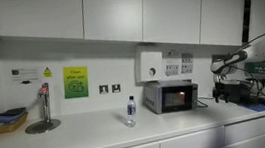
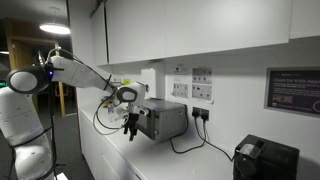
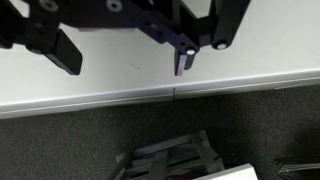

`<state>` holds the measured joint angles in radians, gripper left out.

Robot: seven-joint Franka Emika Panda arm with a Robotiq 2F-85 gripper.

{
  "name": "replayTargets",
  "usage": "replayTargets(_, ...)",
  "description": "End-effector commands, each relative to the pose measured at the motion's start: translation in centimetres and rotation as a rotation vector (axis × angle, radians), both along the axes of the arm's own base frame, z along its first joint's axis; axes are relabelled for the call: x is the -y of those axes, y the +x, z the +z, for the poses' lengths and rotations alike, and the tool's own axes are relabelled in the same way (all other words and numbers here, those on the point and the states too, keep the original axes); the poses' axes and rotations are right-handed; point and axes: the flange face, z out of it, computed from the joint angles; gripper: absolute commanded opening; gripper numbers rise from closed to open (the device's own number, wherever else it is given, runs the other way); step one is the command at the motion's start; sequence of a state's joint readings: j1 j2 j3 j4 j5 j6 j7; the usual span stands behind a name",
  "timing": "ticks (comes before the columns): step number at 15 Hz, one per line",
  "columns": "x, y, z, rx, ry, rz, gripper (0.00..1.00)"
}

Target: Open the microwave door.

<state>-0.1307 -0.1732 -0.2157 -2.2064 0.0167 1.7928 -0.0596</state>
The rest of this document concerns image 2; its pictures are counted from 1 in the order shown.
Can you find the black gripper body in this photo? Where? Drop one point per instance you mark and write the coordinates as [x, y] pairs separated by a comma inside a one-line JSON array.
[[133, 120]]

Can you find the microwave door with dark window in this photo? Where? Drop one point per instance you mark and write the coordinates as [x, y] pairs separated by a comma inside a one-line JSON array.
[[145, 125]]

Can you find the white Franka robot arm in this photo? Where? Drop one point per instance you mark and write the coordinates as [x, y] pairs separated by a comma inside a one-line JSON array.
[[75, 75]]

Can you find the silver microwave oven body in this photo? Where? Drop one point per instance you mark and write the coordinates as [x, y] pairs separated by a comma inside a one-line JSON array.
[[170, 116]]

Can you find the white upper cabinet door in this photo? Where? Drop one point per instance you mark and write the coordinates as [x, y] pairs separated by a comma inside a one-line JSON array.
[[226, 23], [136, 30], [99, 36], [305, 18]]

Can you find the clear plastic water bottle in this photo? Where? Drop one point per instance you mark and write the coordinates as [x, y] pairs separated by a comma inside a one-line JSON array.
[[111, 109]]

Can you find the white base cabinet unit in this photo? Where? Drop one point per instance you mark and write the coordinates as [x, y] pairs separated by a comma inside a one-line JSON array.
[[96, 150]]

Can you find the green clean after use poster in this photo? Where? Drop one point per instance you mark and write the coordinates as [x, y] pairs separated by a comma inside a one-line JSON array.
[[126, 81]]

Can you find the white paper towel dispenser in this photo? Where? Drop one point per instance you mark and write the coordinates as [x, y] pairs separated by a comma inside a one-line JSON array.
[[149, 83]]

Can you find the white paper notice with header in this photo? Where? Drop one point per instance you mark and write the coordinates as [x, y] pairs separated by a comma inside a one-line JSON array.
[[181, 85]]

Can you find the black power plug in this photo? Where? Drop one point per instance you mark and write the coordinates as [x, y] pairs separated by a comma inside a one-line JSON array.
[[205, 116], [195, 114]]

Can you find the small laminated instruction sheet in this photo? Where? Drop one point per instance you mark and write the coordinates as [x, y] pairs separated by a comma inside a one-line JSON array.
[[202, 76], [202, 92]]

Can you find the round ceiling lamp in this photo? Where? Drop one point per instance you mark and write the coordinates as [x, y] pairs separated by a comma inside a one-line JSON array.
[[55, 28]]

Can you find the green exit sign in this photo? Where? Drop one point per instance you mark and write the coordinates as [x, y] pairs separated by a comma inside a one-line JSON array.
[[2, 84]]

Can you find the black coffee machine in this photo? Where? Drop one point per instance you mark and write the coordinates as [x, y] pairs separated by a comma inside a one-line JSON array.
[[270, 160]]

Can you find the double wall power socket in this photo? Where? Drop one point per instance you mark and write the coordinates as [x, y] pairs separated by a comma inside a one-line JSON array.
[[200, 110]]

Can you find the wooden door frame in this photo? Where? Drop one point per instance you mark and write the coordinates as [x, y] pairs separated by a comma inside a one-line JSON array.
[[13, 50]]

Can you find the framed wall notice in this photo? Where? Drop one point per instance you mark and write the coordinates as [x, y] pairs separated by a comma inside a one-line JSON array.
[[295, 91]]

